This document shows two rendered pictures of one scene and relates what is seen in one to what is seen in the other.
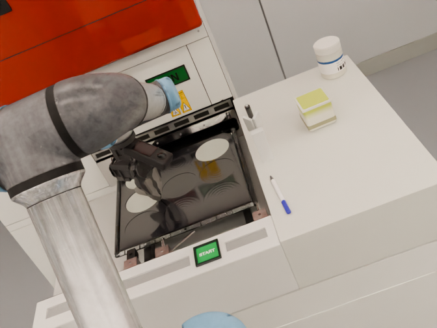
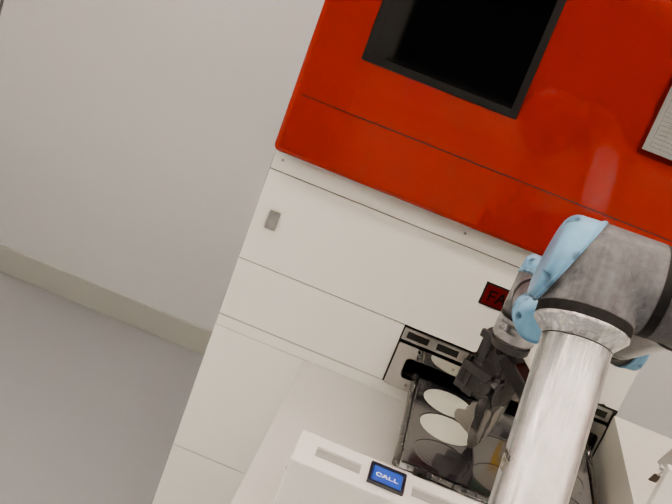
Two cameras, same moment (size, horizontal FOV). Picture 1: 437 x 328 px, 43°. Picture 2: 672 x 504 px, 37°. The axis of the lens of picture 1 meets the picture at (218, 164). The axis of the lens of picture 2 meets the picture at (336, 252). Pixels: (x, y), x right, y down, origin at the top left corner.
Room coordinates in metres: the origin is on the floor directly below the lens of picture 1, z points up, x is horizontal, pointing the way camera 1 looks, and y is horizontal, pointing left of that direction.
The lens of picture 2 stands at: (-0.38, 0.61, 1.69)
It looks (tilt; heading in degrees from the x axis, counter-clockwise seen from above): 18 degrees down; 357
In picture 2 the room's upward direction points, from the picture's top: 21 degrees clockwise
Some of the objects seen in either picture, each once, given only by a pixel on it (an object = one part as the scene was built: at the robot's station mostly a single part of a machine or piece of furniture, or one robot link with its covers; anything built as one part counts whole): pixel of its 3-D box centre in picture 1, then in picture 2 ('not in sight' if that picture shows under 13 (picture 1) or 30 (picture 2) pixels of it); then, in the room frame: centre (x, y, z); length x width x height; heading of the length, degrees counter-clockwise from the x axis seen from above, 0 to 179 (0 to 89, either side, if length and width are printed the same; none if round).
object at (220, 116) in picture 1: (170, 148); (493, 402); (1.46, 0.11, 0.89); 0.44 x 0.02 x 0.10; 84
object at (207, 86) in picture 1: (97, 134); (435, 312); (1.49, 0.29, 1.02); 0.81 x 0.03 x 0.40; 84
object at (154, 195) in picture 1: (144, 191); (467, 421); (1.22, 0.20, 0.95); 0.06 x 0.03 x 0.09; 51
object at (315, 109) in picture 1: (315, 109); not in sight; (1.15, -0.27, 1.00); 0.07 x 0.07 x 0.07; 86
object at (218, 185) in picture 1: (179, 185); (500, 452); (1.25, 0.12, 0.90); 0.34 x 0.34 x 0.01; 84
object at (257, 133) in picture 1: (257, 133); (670, 473); (1.11, -0.11, 1.03); 0.06 x 0.04 x 0.13; 174
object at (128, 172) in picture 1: (128, 155); (494, 368); (1.24, 0.20, 1.05); 0.09 x 0.08 x 0.12; 51
